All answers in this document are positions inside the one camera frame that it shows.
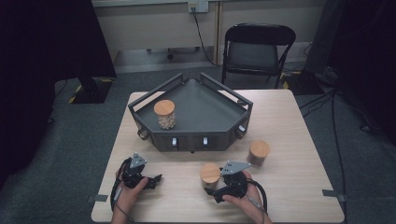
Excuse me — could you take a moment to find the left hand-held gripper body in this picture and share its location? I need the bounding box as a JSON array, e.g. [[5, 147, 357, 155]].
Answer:
[[120, 152, 149, 189]]

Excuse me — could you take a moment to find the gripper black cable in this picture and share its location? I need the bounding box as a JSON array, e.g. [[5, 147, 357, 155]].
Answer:
[[109, 157, 135, 224], [246, 178, 269, 224]]

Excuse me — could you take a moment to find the wide black curtain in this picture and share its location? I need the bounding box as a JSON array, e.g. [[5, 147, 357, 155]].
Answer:
[[0, 0, 118, 189]]

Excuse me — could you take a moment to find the glass jar of brown nuts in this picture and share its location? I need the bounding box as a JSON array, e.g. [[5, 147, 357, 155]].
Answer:
[[199, 162, 222, 189]]

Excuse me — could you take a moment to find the black floor cable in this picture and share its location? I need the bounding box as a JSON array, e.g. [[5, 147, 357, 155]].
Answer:
[[298, 89, 348, 217]]

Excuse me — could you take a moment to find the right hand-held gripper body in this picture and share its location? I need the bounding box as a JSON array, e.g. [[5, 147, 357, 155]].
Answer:
[[219, 161, 252, 200]]

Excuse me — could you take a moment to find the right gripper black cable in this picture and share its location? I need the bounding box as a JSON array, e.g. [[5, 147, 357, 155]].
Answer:
[[246, 178, 269, 224]]

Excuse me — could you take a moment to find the person's left hand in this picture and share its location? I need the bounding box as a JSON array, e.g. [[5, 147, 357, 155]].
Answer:
[[113, 166, 149, 216]]

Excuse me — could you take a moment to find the black folding chair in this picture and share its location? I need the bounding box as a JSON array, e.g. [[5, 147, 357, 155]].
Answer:
[[221, 22, 297, 90]]

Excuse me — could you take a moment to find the person's right hand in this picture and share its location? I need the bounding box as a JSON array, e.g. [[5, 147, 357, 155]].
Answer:
[[222, 170, 265, 218]]

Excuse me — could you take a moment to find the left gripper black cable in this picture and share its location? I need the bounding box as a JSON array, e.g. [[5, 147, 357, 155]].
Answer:
[[109, 157, 135, 224]]

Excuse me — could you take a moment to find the black wall power cable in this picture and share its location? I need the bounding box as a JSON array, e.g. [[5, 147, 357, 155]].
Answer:
[[191, 7, 219, 67]]

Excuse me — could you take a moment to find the narrow black curtain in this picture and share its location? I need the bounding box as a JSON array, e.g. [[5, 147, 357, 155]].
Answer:
[[326, 0, 396, 146]]

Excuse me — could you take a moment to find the grey tape tab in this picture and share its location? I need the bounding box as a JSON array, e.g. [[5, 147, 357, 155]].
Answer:
[[87, 194, 109, 203], [321, 189, 347, 203]]

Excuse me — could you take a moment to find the glass jar of reddish bits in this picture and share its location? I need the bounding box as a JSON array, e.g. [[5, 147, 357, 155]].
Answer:
[[247, 139, 271, 166]]

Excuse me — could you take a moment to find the black stand base, yellow tape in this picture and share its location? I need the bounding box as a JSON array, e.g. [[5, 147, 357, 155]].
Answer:
[[280, 70, 325, 96], [68, 77, 115, 105]]

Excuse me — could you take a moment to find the grey curtain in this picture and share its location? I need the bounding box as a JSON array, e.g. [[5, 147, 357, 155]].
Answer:
[[304, 0, 344, 76]]

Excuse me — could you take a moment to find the white wall socket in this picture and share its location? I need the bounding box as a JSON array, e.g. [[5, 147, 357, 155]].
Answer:
[[187, 0, 209, 14]]

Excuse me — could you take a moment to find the glass jar of pale balls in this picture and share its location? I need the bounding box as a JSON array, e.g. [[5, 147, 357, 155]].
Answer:
[[153, 99, 177, 131]]

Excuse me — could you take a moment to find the dark grey corner shelf rack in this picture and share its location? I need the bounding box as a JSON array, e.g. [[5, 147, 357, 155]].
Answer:
[[127, 72, 254, 153]]

